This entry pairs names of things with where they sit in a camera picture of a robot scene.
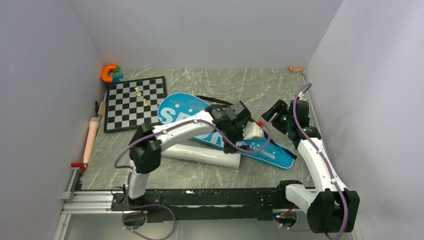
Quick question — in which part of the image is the wooden handle tool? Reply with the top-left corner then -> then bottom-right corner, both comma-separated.
97,101 -> 106,117

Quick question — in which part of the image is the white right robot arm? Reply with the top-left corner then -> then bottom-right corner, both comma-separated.
261,99 -> 360,235

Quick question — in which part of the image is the red grey clamp tool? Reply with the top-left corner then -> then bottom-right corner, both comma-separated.
70,162 -> 86,172

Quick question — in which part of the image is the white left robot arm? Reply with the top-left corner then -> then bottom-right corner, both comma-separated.
123,102 -> 264,210

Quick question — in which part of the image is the black white chessboard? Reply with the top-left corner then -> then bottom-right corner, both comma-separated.
103,76 -> 168,133

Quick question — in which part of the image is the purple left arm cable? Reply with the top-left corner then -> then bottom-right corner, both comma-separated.
114,118 -> 273,240

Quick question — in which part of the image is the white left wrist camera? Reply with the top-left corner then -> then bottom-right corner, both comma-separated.
242,121 -> 264,140

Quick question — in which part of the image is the aluminium frame rail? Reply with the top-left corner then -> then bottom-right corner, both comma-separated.
52,168 -> 364,240

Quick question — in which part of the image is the blue racket cover bag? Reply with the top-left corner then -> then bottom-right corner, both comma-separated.
157,92 -> 297,169

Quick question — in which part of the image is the teal toy block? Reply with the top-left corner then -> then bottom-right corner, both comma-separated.
111,65 -> 124,83

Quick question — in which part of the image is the white shuttlecock tube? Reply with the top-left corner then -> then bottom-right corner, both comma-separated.
161,144 -> 241,169

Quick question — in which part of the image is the orange horseshoe magnet toy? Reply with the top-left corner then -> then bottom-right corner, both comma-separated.
100,63 -> 118,83

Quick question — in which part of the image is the tan curved wooden piece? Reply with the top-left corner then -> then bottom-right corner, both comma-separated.
288,66 -> 304,73

